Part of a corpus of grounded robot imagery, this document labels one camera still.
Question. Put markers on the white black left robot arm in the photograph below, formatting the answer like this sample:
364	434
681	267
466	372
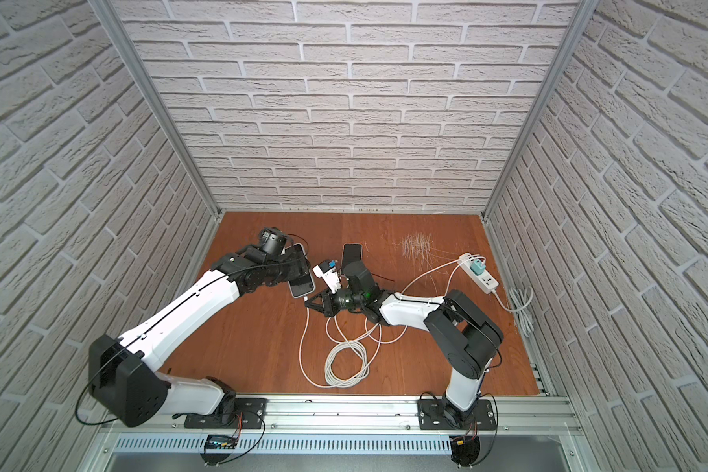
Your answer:
124	374

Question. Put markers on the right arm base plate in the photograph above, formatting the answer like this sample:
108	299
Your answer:
439	414

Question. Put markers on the small green circuit board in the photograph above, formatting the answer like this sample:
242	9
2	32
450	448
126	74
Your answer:
220	442

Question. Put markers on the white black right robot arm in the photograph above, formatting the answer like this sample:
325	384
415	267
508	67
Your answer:
466	336

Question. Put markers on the aluminium frame rail left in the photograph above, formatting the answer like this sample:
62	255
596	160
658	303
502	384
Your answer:
115	30

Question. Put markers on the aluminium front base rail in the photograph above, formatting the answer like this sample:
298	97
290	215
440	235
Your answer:
355	432

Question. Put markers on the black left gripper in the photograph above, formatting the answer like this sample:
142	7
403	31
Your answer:
294	266

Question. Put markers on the aluminium frame rail right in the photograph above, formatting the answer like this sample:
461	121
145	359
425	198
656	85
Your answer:
574	32

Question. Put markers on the teal charger plug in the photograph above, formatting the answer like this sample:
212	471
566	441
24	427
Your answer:
477	267

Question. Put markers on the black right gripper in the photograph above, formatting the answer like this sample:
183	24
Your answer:
317	303

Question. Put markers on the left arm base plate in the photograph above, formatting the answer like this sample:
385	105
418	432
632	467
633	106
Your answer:
245	412

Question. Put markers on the aluminium frame rail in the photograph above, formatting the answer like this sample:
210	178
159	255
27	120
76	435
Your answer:
574	32
115	30

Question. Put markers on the white power strip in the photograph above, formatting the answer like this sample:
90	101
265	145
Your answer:
486	282

